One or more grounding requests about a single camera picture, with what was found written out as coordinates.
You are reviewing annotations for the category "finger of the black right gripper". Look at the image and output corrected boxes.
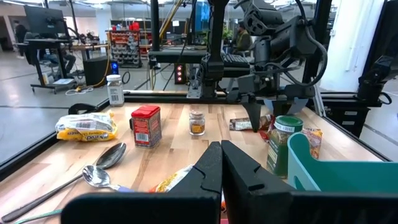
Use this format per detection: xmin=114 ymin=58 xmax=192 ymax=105
xmin=273 ymin=96 xmax=295 ymax=118
xmin=241 ymin=94 xmax=264 ymax=133

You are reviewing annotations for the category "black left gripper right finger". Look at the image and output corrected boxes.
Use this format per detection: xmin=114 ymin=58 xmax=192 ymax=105
xmin=221 ymin=139 xmax=398 ymax=224

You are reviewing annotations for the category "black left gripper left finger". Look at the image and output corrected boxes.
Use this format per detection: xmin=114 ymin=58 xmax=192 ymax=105
xmin=61 ymin=141 xmax=223 ymax=224

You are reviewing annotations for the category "white yellow snack packet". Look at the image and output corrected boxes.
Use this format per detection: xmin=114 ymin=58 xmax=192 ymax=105
xmin=149 ymin=164 xmax=226 ymax=214

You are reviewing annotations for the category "red orange noodle packet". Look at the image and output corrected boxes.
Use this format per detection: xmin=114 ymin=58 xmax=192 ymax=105
xmin=259 ymin=126 xmax=323 ymax=160

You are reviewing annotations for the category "small glass spice jar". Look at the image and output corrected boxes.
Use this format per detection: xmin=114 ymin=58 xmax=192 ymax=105
xmin=188 ymin=110 xmax=206 ymax=136

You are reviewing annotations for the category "red paprika tin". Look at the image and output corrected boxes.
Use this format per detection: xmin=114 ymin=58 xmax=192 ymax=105
xmin=131 ymin=105 xmax=162 ymax=149

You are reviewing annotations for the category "long black spoon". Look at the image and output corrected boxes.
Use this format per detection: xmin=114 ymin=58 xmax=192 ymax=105
xmin=1 ymin=142 xmax=127 ymax=223

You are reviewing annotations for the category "purple handled silver spoon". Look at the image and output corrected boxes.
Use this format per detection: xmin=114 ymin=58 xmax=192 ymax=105
xmin=82 ymin=164 xmax=135 ymax=193

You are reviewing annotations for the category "white pill bottle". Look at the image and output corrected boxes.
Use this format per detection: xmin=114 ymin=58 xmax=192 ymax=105
xmin=106 ymin=74 xmax=125 ymax=107

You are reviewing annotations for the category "yellow creamy chicken noodle packet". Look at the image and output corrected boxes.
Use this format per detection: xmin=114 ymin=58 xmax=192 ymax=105
xmin=55 ymin=112 xmax=118 ymax=142

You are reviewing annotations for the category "brown snack packet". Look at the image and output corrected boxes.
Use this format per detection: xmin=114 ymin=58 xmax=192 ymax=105
xmin=229 ymin=114 xmax=273 ymax=131

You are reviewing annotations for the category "black keyboard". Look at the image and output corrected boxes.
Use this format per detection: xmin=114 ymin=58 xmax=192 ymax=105
xmin=221 ymin=53 xmax=251 ymax=68

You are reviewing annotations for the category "person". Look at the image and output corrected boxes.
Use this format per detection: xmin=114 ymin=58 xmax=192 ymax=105
xmin=231 ymin=23 xmax=253 ymax=55
xmin=12 ymin=20 xmax=29 ymax=60

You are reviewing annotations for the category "computer with red lights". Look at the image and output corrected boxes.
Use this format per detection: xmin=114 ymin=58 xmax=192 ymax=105
xmin=174 ymin=63 xmax=188 ymax=85

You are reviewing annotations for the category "teal plastic bin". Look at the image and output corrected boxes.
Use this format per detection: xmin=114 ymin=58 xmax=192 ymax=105
xmin=287 ymin=133 xmax=398 ymax=195

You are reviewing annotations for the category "black mounted device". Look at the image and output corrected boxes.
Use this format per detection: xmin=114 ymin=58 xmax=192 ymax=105
xmin=356 ymin=55 xmax=398 ymax=108

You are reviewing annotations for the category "black work table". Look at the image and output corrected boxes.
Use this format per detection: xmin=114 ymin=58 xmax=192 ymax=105
xmin=148 ymin=49 xmax=251 ymax=78

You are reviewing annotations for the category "red parts shelf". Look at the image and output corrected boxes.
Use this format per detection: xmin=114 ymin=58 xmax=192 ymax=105
xmin=107 ymin=23 xmax=144 ymax=68

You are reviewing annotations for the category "black box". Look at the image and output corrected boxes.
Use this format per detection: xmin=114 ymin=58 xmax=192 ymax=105
xmin=83 ymin=55 xmax=112 ymax=87

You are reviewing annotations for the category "black standing desk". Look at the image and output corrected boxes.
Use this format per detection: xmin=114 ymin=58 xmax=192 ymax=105
xmin=24 ymin=37 xmax=77 ymax=94

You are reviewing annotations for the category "black computer monitor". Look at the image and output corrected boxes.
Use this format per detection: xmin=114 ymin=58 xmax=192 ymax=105
xmin=24 ymin=5 xmax=68 ymax=35

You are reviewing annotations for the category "black vertical post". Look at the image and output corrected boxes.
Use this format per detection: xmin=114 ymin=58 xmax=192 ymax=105
xmin=150 ymin=0 xmax=160 ymax=52
xmin=303 ymin=0 xmax=333 ymax=85

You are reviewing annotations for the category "black frame clamp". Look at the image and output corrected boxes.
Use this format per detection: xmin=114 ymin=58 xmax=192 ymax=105
xmin=68 ymin=103 xmax=98 ymax=115

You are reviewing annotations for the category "teal handled silver spoon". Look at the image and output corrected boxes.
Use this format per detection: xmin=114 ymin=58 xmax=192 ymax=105
xmin=14 ymin=208 xmax=63 ymax=224

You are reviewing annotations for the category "black aluminium table frame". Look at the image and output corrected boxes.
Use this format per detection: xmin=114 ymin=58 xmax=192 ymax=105
xmin=0 ymin=90 xmax=392 ymax=183

